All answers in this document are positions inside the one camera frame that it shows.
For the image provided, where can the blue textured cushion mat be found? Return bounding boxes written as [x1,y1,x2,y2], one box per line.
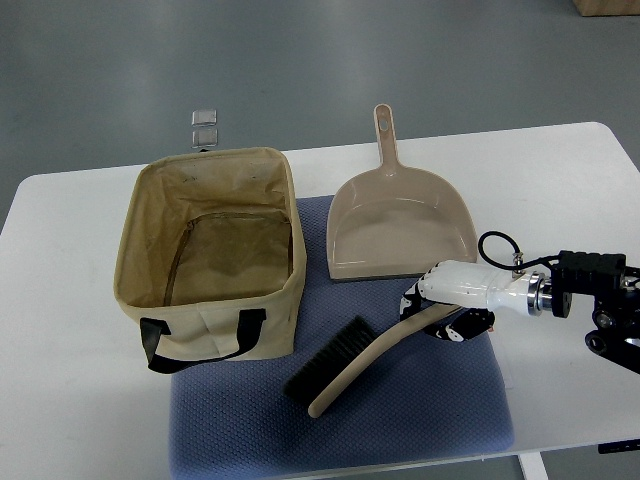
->
[169,197,514,479]

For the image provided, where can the lower metal floor plate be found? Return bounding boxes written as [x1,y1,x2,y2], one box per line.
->
[192,127,218,149]

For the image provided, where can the metal floor plate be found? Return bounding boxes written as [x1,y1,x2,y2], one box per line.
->
[192,127,218,149]
[191,108,217,127]

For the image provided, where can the cardboard box corner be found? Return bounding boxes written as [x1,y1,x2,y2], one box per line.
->
[573,0,640,17]

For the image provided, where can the beige fabric bag black handle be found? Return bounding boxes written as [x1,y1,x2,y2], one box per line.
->
[114,147,307,374]

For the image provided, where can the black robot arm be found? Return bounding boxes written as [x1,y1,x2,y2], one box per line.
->
[477,231,639,373]

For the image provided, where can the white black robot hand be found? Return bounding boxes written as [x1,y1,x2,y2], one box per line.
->
[400,260,551,342]

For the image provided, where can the beige plastic dustpan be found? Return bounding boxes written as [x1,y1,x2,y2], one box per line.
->
[326,104,478,281]

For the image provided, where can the white table leg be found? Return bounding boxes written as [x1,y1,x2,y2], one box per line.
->
[517,449,550,480]

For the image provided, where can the beige hand brush black bristles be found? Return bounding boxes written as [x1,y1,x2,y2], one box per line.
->
[283,303,461,418]

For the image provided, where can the upper metal floor plate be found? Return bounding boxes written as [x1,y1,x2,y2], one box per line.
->
[191,108,217,127]

